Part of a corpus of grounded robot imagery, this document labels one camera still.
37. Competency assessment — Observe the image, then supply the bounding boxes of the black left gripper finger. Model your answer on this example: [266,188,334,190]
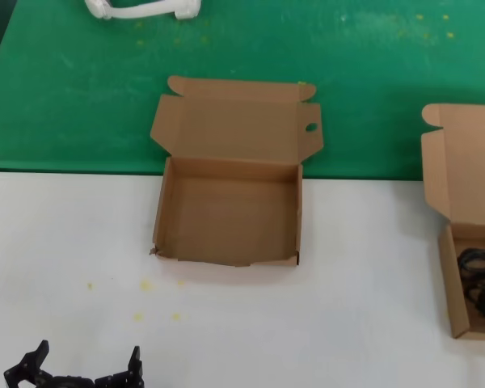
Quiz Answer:
[95,346,145,388]
[3,340,50,388]

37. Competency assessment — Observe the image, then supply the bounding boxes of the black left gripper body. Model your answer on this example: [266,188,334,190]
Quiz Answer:
[34,374,97,388]

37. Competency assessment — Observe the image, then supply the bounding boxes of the cardboard box with torn corner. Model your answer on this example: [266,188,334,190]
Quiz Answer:
[148,75,326,268]

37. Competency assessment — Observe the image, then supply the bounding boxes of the open brown cardboard box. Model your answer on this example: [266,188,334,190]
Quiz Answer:
[420,103,485,342]

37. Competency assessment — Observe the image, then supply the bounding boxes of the green table cloth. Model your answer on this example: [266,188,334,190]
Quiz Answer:
[0,0,485,182]

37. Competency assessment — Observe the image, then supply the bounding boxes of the white VR headset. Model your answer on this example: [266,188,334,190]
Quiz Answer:
[83,0,202,20]

